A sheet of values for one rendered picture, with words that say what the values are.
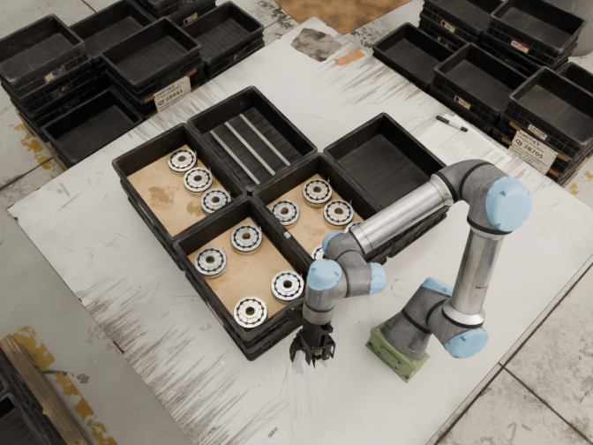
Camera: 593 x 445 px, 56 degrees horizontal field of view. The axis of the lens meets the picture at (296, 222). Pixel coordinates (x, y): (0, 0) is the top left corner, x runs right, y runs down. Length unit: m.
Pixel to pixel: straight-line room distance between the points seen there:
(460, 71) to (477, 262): 1.78
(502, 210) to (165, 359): 1.11
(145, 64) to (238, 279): 1.49
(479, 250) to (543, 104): 1.57
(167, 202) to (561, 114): 1.88
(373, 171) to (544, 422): 1.33
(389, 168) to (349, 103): 0.47
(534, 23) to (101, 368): 2.75
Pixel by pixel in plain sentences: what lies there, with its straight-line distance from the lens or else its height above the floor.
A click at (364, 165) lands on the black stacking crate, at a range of 2.03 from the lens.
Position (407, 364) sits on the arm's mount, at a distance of 1.72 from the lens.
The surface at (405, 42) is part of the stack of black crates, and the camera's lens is 3.39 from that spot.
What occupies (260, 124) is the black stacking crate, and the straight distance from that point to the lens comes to 2.14.
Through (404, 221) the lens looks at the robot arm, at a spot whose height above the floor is 1.22.
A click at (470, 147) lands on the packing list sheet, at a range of 2.34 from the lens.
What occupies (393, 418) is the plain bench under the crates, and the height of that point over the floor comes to 0.70.
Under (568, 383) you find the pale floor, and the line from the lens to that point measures 2.80.
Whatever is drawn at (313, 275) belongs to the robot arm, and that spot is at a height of 1.28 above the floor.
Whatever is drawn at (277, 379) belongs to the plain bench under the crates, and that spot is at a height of 0.70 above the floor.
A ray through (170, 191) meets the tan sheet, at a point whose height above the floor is 0.83.
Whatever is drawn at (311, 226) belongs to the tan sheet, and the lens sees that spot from 1.87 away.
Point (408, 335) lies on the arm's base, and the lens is 1.70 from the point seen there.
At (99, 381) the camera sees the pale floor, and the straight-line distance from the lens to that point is 2.65.
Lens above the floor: 2.43
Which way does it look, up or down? 59 degrees down
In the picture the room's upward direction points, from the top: 1 degrees clockwise
